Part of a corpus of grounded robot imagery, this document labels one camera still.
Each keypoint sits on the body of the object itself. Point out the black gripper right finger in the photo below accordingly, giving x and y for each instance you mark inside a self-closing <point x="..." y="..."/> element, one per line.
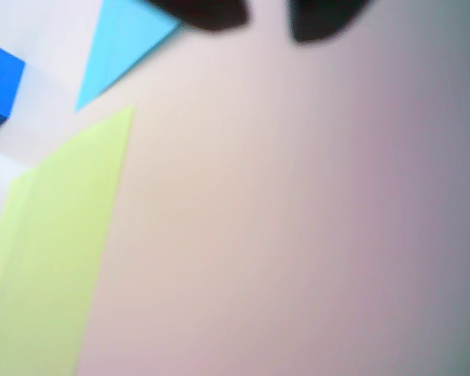
<point x="321" y="19"/>

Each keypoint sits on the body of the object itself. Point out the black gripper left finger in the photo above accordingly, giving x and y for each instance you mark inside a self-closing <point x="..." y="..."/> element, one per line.
<point x="207" y="13"/>

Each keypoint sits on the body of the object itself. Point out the medium blue cube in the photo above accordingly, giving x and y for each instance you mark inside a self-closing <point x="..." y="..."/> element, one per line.
<point x="0" y="82"/>

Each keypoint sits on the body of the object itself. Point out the light blue paper square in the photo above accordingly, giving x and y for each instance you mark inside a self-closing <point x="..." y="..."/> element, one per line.
<point x="121" y="47"/>

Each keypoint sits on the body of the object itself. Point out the green paper square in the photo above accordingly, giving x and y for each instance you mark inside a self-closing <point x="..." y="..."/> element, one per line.
<point x="51" y="254"/>

